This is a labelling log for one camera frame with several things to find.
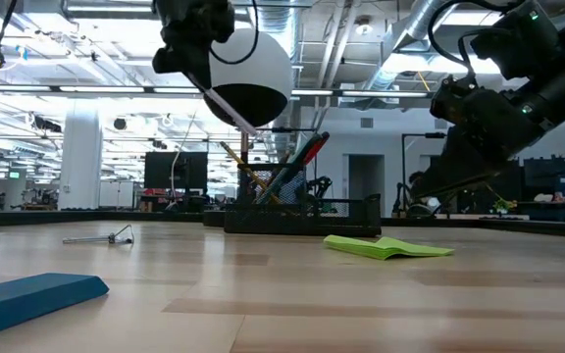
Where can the black background robot arm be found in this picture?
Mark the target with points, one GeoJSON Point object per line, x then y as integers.
{"type": "Point", "coordinates": [319, 186]}

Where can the brown pencil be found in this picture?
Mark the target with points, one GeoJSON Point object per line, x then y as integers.
{"type": "Point", "coordinates": [244, 149]}

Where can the white globe table lamp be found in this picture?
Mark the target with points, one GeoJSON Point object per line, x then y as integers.
{"type": "Point", "coordinates": [263, 59]}

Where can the black aluminium table frame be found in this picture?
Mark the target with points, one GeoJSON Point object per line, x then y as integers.
{"type": "Point", "coordinates": [66, 216]}

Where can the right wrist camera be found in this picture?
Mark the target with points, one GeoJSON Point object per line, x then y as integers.
{"type": "Point", "coordinates": [513, 46]}

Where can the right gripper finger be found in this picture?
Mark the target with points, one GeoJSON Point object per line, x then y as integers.
{"type": "Point", "coordinates": [437, 162]}
{"type": "Point", "coordinates": [464, 171]}

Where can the teal pen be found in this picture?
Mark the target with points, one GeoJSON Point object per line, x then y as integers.
{"type": "Point", "coordinates": [298, 156]}
{"type": "Point", "coordinates": [282, 177]}

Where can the black mesh desk organizer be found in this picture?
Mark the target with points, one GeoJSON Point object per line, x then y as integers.
{"type": "Point", "coordinates": [312, 223]}

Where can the round black ceiling sensor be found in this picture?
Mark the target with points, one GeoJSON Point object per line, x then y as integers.
{"type": "Point", "coordinates": [119, 123]}

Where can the small metal tool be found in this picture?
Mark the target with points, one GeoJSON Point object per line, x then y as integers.
{"type": "Point", "coordinates": [112, 238]}

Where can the green sticky note pad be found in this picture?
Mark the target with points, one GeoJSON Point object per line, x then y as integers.
{"type": "Point", "coordinates": [385, 248]}

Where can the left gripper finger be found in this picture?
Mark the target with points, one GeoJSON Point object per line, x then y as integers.
{"type": "Point", "coordinates": [169, 59]}
{"type": "Point", "coordinates": [200, 61]}

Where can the small potted plant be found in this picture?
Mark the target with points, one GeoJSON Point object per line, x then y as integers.
{"type": "Point", "coordinates": [503, 204]}

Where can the black computer monitor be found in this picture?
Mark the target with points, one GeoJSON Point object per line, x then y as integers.
{"type": "Point", "coordinates": [165, 170]}

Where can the blue eraser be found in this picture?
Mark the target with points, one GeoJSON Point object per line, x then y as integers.
{"type": "Point", "coordinates": [32, 299]}

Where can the white cabinets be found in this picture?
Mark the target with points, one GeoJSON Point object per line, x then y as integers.
{"type": "Point", "coordinates": [116, 194]}

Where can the white column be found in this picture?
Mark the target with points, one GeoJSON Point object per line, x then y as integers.
{"type": "Point", "coordinates": [80, 164]}

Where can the purple pen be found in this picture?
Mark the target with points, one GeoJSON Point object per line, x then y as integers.
{"type": "Point", "coordinates": [231, 112]}

